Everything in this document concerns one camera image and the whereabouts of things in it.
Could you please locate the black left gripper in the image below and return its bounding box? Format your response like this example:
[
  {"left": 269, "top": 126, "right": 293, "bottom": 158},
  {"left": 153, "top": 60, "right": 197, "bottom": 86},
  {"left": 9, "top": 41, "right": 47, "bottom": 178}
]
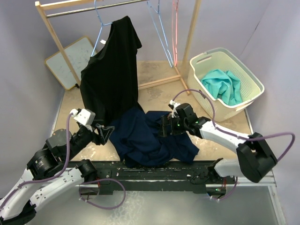
[{"left": 64, "top": 119, "right": 115, "bottom": 161}]

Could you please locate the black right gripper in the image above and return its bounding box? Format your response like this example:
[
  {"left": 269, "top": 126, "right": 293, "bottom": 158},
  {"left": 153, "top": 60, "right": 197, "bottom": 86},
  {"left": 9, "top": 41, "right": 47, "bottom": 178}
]
[{"left": 158, "top": 114, "right": 188, "bottom": 137}]

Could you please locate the navy blue t shirt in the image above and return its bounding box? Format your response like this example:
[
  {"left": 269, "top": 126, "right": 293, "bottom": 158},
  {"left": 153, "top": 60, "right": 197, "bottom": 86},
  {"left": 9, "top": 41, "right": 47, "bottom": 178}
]
[{"left": 110, "top": 107, "right": 199, "bottom": 167}]

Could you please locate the teal t shirt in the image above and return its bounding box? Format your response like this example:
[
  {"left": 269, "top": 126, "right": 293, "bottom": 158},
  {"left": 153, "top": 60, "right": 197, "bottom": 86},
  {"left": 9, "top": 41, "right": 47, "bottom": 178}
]
[{"left": 201, "top": 69, "right": 243, "bottom": 106}]

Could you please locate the light blue hanger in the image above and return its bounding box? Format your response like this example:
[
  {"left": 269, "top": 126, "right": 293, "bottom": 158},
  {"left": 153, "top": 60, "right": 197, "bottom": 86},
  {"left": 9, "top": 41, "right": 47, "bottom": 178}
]
[
  {"left": 146, "top": 0, "right": 173, "bottom": 68},
  {"left": 91, "top": 0, "right": 112, "bottom": 57}
]

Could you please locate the pink wire hanger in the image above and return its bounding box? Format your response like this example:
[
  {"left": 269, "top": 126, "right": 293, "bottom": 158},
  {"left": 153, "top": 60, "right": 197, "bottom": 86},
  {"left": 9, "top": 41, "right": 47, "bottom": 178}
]
[{"left": 172, "top": 0, "right": 179, "bottom": 67}]

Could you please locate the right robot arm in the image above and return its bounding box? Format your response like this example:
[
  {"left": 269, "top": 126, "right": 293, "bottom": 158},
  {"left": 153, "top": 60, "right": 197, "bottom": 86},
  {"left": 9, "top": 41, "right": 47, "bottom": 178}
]
[{"left": 160, "top": 102, "right": 278, "bottom": 183}]

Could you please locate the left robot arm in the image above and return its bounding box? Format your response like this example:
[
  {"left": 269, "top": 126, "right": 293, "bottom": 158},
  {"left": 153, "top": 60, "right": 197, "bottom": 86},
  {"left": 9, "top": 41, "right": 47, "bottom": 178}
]
[{"left": 0, "top": 124, "right": 115, "bottom": 225}]

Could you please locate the black hanging garment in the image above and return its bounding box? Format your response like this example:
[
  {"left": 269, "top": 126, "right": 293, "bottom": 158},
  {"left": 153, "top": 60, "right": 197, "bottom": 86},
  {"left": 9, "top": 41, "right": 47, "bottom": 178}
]
[{"left": 80, "top": 16, "right": 142, "bottom": 124}]

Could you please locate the cream perforated laundry basket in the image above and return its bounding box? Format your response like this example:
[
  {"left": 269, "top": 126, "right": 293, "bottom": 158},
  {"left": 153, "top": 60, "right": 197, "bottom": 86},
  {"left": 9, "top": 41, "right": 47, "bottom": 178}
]
[{"left": 187, "top": 48, "right": 265, "bottom": 122}]

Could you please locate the wooden clothes rack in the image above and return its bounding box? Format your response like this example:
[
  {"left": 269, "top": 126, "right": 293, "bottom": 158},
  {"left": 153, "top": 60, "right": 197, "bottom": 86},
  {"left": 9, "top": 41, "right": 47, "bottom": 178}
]
[{"left": 35, "top": 0, "right": 201, "bottom": 90}]

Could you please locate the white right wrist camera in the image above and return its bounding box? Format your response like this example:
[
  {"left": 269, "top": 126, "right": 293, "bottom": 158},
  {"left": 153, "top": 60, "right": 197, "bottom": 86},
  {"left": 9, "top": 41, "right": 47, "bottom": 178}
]
[{"left": 169, "top": 99, "right": 181, "bottom": 118}]

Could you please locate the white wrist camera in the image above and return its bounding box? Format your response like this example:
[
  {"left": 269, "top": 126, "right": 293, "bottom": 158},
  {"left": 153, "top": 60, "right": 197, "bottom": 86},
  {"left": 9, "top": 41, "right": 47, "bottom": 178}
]
[
  {"left": 169, "top": 99, "right": 181, "bottom": 118},
  {"left": 70, "top": 108, "right": 96, "bottom": 131}
]

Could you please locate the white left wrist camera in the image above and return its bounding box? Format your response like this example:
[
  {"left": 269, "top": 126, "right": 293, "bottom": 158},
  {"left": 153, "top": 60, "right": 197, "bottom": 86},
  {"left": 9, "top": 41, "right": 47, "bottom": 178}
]
[{"left": 70, "top": 108, "right": 96, "bottom": 131}]

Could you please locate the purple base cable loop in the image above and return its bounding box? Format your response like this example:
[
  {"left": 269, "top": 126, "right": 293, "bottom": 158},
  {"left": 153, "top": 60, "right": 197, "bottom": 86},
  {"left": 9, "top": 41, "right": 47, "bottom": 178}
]
[{"left": 78, "top": 177, "right": 126, "bottom": 209}]

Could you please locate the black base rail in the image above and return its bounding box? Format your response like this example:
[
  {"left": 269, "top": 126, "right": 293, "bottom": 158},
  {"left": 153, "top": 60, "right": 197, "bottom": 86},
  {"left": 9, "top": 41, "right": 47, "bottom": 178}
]
[{"left": 67, "top": 160, "right": 245, "bottom": 195}]

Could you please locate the small whiteboard yellow frame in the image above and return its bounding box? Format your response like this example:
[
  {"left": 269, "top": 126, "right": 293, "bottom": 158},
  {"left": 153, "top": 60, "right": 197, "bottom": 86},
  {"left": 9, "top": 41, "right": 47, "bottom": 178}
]
[{"left": 45, "top": 36, "right": 96, "bottom": 91}]

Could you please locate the aluminium frame rail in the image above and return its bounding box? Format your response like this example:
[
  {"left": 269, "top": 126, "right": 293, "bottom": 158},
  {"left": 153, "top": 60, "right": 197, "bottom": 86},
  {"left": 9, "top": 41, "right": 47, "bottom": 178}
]
[{"left": 16, "top": 164, "right": 289, "bottom": 225}]

